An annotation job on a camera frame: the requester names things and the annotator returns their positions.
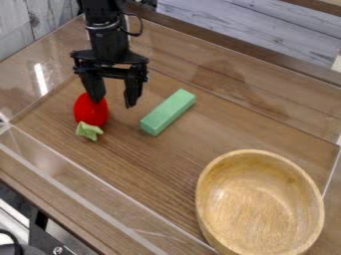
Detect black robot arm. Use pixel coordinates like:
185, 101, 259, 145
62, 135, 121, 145
71, 0, 150, 108

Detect wooden bowl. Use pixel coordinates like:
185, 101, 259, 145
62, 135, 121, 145
196, 149, 325, 255

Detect red plush strawberry toy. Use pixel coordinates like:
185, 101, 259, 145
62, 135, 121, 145
74, 93, 110, 141

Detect black cable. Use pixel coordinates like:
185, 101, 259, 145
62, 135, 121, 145
0, 228, 26, 255

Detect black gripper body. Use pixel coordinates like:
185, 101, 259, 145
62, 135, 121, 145
71, 26, 150, 82

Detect black table leg bracket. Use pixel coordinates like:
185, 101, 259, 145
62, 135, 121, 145
29, 210, 99, 255

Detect green rectangular block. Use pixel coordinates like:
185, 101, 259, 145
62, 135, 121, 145
141, 89, 196, 136

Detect clear acrylic tray walls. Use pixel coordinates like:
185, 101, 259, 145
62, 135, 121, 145
0, 14, 341, 255

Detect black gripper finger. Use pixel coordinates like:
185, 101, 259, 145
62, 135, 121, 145
81, 72, 107, 104
125, 77, 145, 108

